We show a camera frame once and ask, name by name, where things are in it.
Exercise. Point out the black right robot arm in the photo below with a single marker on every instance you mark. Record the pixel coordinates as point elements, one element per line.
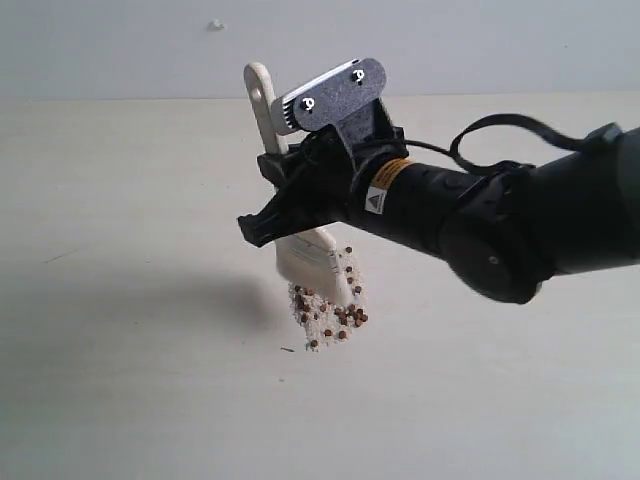
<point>503,229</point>

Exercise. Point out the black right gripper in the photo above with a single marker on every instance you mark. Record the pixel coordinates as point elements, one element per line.
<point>326,180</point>

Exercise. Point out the pile of rice and beans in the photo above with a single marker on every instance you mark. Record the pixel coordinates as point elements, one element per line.
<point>324,321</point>

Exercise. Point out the white wooden paint brush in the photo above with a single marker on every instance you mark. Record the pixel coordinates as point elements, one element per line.
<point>306,254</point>

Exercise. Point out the small white wall clip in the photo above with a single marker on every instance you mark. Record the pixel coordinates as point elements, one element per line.
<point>216,25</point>

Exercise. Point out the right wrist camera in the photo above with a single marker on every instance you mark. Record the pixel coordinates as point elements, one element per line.
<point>347,97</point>

